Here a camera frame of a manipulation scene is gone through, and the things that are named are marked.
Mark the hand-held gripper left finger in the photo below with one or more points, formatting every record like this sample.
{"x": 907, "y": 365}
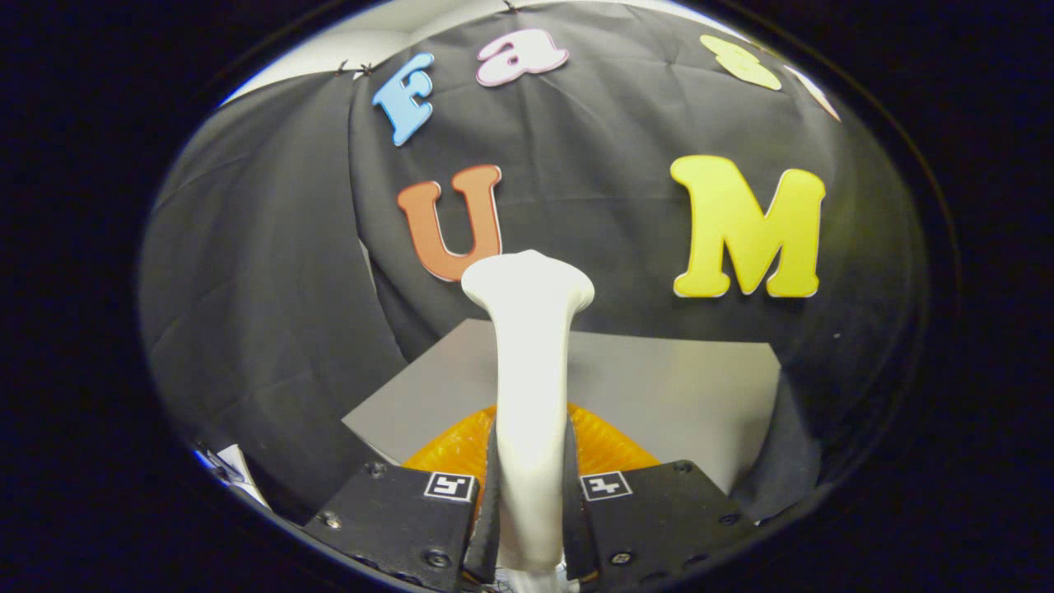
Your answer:
{"x": 395, "y": 519}

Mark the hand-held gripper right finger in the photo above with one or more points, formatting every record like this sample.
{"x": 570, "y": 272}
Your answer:
{"x": 659, "y": 515}

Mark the white garment steamer head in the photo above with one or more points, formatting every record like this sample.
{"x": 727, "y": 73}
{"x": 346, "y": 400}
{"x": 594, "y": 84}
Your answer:
{"x": 531, "y": 371}

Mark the grey cabinet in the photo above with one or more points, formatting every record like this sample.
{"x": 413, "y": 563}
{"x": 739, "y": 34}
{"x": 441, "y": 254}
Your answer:
{"x": 659, "y": 395}

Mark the white paper sheet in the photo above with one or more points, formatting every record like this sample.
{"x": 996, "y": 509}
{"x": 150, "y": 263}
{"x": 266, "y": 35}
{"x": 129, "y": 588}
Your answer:
{"x": 239, "y": 478}

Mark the black backdrop cloth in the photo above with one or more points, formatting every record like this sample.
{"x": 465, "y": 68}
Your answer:
{"x": 272, "y": 288}

